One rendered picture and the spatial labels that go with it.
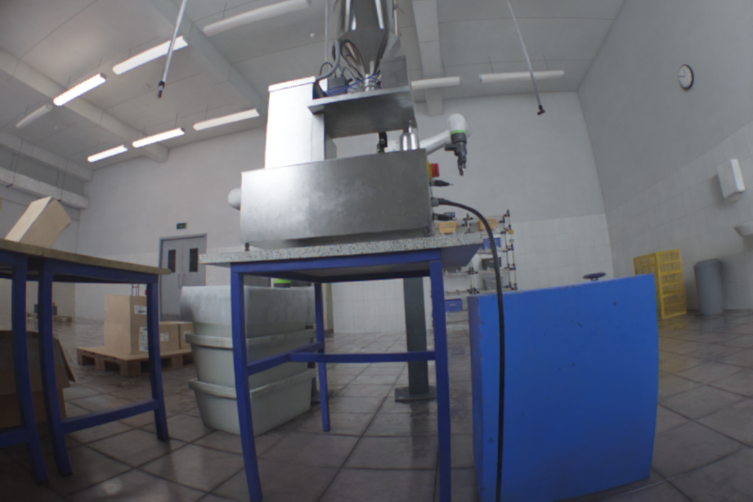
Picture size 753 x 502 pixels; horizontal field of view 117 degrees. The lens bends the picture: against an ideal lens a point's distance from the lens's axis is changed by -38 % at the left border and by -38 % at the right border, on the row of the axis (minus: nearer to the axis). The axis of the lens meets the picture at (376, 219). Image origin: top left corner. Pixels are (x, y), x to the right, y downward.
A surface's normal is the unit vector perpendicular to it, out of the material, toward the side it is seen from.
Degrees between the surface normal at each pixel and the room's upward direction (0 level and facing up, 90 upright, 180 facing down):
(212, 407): 96
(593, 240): 90
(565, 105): 90
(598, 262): 90
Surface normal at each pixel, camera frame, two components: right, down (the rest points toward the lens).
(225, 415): -0.32, -0.08
